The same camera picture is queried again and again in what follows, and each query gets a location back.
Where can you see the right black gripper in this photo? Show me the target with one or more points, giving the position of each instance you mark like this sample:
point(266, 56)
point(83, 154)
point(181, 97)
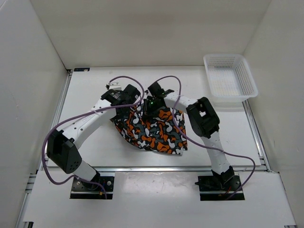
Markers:
point(147, 111)

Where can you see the orange camouflage shorts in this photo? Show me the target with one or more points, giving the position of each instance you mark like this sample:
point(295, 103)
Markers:
point(160, 133)

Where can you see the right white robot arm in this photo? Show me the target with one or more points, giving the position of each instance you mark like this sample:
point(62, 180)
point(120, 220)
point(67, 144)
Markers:
point(204, 122)

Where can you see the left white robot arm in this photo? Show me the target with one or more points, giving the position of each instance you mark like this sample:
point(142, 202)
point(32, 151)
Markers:
point(63, 145)

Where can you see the blue corner label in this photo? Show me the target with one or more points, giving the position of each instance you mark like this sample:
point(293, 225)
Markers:
point(81, 69)

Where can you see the white perforated plastic basket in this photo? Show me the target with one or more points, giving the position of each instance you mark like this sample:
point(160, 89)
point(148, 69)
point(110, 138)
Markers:
point(230, 79)

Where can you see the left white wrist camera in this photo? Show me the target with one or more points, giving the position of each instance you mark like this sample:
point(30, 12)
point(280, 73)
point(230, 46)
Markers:
point(114, 85)

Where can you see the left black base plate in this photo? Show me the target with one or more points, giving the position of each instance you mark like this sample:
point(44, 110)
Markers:
point(83, 190)

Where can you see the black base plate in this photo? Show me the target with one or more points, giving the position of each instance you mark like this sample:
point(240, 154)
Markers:
point(83, 190)
point(210, 189)

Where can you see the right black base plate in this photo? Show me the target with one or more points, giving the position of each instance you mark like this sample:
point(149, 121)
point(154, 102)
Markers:
point(210, 189)

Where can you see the front aluminium rail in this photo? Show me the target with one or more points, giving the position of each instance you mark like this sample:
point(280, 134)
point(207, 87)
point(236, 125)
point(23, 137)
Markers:
point(160, 169)

